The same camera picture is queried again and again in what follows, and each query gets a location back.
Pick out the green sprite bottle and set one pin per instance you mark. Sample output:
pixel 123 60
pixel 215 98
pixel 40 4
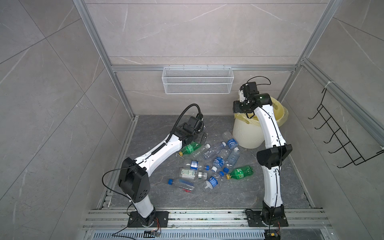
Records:
pixel 190 148
pixel 240 173

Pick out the clear bottle blue cap front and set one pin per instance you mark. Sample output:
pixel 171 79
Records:
pixel 182 184

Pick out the clear bottle white cap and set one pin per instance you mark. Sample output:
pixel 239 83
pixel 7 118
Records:
pixel 200 151

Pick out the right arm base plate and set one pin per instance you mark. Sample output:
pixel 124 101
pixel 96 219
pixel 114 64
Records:
pixel 266 218

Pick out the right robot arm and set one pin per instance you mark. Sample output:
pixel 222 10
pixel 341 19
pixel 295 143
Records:
pixel 272 157

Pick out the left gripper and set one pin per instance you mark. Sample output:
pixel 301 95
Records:
pixel 202 136

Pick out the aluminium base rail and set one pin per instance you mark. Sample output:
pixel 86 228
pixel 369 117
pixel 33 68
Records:
pixel 219 224

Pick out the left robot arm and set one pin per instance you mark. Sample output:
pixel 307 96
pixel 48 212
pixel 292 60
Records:
pixel 134 174

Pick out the white bin with yellow bag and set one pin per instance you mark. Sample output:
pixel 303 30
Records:
pixel 248 132

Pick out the small blue label bottle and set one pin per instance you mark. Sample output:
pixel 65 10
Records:
pixel 197 165

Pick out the pocari bottle white cap front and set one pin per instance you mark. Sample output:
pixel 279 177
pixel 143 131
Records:
pixel 214 180

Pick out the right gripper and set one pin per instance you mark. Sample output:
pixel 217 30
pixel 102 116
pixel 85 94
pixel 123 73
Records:
pixel 236 108

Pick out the black wire hook rack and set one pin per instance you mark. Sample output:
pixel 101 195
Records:
pixel 338 135

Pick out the clear bottle blue label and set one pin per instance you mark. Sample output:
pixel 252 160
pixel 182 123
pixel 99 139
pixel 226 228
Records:
pixel 230 140

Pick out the white label square bottle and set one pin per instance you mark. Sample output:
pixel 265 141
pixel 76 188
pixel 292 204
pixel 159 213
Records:
pixel 191 174

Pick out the white wire mesh basket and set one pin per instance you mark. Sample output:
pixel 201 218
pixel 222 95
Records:
pixel 197 80

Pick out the pocari sweat bottle centre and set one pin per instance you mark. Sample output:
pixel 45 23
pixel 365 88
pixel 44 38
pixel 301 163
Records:
pixel 219 160

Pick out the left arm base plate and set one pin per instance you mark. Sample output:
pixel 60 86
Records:
pixel 155 219

